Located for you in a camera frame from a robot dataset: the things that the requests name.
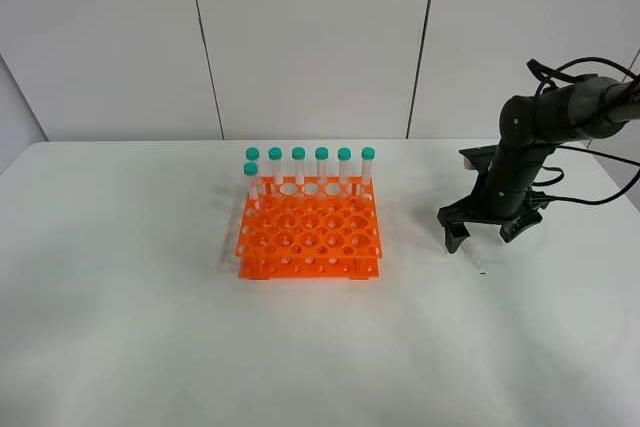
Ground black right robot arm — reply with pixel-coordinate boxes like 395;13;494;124
437;76;639;254

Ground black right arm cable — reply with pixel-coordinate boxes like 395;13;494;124
525;57;640;206

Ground teal cap tube front left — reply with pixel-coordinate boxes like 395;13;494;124
243;161;261;202

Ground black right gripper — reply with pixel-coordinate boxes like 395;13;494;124
437;166;550;254

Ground orange test tube rack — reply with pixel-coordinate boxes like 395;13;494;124
235;176;383;280

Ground clear test tube teal cap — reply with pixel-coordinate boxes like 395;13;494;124
461;240;484;273

